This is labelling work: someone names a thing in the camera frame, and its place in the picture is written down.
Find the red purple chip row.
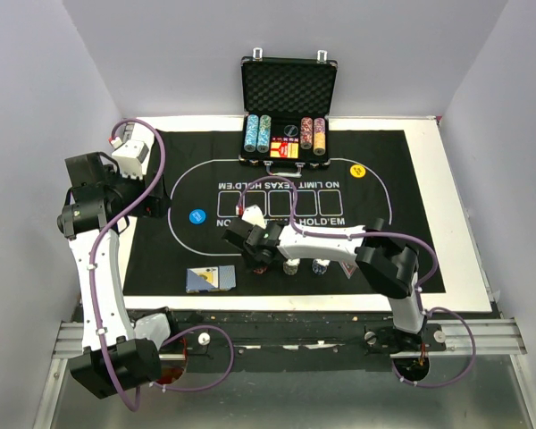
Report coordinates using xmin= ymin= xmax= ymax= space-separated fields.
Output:
xmin=300 ymin=117 xmax=314 ymax=150

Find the black aluminium chip case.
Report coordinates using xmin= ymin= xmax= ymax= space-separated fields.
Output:
xmin=239 ymin=47 xmax=339 ymax=178

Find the light blue chip row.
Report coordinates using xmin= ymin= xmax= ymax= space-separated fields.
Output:
xmin=243 ymin=114 xmax=259 ymax=152

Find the red white chip stack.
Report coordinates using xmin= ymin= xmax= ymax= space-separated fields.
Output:
xmin=253 ymin=266 xmax=268 ymax=274

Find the orange chip row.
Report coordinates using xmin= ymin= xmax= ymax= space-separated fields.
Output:
xmin=313 ymin=118 xmax=327 ymax=156

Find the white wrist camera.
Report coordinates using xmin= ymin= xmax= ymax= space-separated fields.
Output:
xmin=236 ymin=205 xmax=266 ymax=229
xmin=109 ymin=137 xmax=149 ymax=181

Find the triangular dealer button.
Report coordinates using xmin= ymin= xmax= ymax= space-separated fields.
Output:
xmin=339 ymin=262 xmax=357 ymax=279

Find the white table board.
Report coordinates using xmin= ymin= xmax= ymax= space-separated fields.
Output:
xmin=124 ymin=116 xmax=491 ymax=313

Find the purple cable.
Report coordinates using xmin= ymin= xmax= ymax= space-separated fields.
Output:
xmin=239 ymin=176 xmax=477 ymax=389
xmin=88 ymin=118 xmax=236 ymax=412

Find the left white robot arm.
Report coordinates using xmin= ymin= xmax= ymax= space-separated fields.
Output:
xmin=57 ymin=152 xmax=180 ymax=399

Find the blue round blind button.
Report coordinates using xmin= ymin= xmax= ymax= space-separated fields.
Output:
xmin=188 ymin=208 xmax=206 ymax=225

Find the blue white chip stack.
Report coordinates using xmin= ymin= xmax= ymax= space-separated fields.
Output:
xmin=312 ymin=259 xmax=331 ymax=275

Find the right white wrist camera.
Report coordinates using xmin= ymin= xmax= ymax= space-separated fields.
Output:
xmin=236 ymin=205 xmax=266 ymax=229

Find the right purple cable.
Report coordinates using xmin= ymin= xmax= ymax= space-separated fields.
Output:
xmin=239 ymin=176 xmax=477 ymax=389

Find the grey white chip stack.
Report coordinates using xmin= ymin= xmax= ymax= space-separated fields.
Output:
xmin=282 ymin=259 xmax=300 ymax=275

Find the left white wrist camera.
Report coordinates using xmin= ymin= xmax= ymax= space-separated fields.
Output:
xmin=109 ymin=137 xmax=149 ymax=181

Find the black poker table mat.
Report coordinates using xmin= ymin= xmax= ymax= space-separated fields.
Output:
xmin=124 ymin=130 xmax=445 ymax=296

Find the aluminium mounting rail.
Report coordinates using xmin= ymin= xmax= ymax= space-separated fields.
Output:
xmin=52 ymin=319 xmax=527 ymax=359

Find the red card deck in case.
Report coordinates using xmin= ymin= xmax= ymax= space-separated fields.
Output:
xmin=269 ymin=136 xmax=299 ymax=159

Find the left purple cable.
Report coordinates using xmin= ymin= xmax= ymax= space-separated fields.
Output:
xmin=88 ymin=118 xmax=236 ymax=412

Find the teal grey chip row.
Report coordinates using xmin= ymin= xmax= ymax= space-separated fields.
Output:
xmin=256 ymin=114 xmax=272 ymax=153

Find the yellow round blind button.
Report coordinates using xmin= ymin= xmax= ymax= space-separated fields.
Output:
xmin=349 ymin=164 xmax=366 ymax=179

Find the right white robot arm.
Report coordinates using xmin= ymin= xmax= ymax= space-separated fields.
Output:
xmin=222 ymin=217 xmax=438 ymax=350

